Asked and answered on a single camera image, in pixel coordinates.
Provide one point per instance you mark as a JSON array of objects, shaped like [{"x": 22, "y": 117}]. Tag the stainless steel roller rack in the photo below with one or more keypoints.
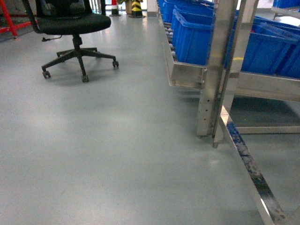
[{"x": 222, "y": 78}]

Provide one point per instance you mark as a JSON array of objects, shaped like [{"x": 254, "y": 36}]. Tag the large blue plastic bin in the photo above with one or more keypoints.
[{"x": 191, "y": 37}]

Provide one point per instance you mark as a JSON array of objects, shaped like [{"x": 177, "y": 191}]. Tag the yellow black striped bollard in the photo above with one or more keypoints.
[{"x": 136, "y": 9}]

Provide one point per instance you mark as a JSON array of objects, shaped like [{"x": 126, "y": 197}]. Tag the distant red white cone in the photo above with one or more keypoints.
[{"x": 115, "y": 9}]

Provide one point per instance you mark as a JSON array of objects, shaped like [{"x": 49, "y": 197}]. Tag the black office chair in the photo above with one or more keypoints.
[{"x": 68, "y": 17}]

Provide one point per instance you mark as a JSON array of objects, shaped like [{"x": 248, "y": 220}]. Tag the blue plastic bin behind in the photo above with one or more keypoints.
[{"x": 272, "y": 50}]

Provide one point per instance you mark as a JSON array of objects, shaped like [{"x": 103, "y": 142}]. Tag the red metal table frame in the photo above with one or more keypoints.
[{"x": 10, "y": 26}]

